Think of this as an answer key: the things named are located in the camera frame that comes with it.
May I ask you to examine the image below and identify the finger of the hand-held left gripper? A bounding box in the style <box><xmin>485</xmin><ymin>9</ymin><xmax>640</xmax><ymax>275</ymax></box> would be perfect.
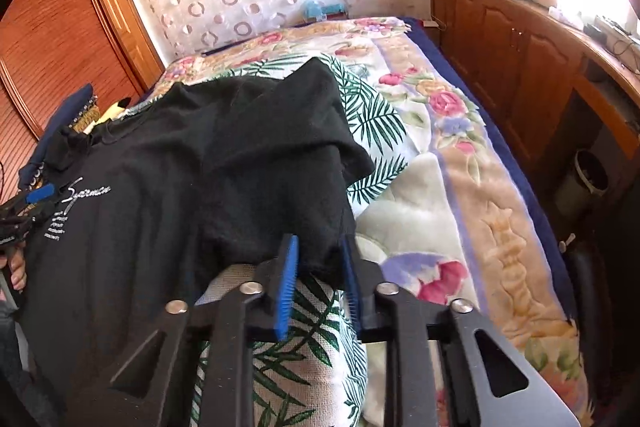
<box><xmin>0</xmin><ymin>209</ymin><xmax>42</xmax><ymax>234</ymax></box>
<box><xmin>10</xmin><ymin>184</ymin><xmax>56</xmax><ymax>212</ymax></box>

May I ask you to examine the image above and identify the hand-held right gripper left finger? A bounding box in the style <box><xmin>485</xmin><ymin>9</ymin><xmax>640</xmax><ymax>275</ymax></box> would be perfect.
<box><xmin>65</xmin><ymin>234</ymin><xmax>301</xmax><ymax>427</ymax></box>

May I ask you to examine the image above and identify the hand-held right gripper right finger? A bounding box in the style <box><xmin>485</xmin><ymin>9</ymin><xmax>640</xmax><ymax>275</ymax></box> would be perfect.
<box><xmin>340</xmin><ymin>234</ymin><xmax>581</xmax><ymax>427</ymax></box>

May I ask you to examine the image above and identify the black shirt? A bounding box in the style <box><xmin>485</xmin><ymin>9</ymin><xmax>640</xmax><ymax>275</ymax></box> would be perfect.
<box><xmin>17</xmin><ymin>57</ymin><xmax>376</xmax><ymax>427</ymax></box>

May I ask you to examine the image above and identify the person's left hand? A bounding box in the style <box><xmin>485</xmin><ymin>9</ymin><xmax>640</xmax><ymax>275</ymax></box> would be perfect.
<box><xmin>0</xmin><ymin>249</ymin><xmax>28</xmax><ymax>293</ymax></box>

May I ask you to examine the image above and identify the navy folded pillow stack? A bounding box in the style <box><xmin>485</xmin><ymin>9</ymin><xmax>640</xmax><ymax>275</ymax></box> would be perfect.
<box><xmin>17</xmin><ymin>83</ymin><xmax>98</xmax><ymax>188</ymax></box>

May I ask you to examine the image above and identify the person's dark clothing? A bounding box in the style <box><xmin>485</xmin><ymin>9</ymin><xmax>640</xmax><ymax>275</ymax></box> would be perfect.
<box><xmin>0</xmin><ymin>302</ymin><xmax>66</xmax><ymax>427</ymax></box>

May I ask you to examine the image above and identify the wooden wardrobe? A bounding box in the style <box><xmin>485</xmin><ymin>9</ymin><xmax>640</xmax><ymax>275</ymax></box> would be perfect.
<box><xmin>0</xmin><ymin>0</ymin><xmax>166</xmax><ymax>202</ymax></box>

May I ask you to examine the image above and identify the floral blanket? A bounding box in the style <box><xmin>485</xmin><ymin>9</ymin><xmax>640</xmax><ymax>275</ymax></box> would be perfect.
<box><xmin>150</xmin><ymin>17</ymin><xmax>591</xmax><ymax>427</ymax></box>

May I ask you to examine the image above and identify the palm leaf print sheet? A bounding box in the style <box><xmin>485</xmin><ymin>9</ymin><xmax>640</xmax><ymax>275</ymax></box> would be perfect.
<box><xmin>192</xmin><ymin>54</ymin><xmax>408</xmax><ymax>427</ymax></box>

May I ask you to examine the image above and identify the navy bed sheet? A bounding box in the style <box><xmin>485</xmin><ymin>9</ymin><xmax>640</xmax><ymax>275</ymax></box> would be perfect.
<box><xmin>402</xmin><ymin>17</ymin><xmax>578</xmax><ymax>323</ymax></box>

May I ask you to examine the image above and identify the black chair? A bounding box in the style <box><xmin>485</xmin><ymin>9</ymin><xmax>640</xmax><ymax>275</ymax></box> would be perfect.
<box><xmin>562</xmin><ymin>234</ymin><xmax>626</xmax><ymax>408</ymax></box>

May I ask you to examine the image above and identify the grey trash bin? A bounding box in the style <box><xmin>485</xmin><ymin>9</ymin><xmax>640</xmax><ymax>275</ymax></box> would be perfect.
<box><xmin>555</xmin><ymin>149</ymin><xmax>610</xmax><ymax>220</ymax></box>

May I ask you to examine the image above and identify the blue toy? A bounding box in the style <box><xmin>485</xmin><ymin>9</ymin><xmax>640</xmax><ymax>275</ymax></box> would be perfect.
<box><xmin>301</xmin><ymin>0</ymin><xmax>346</xmax><ymax>24</ymax></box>

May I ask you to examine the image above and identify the wooden cabinet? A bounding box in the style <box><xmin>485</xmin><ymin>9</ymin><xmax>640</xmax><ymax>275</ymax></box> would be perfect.
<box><xmin>429</xmin><ymin>0</ymin><xmax>640</xmax><ymax>188</ymax></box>

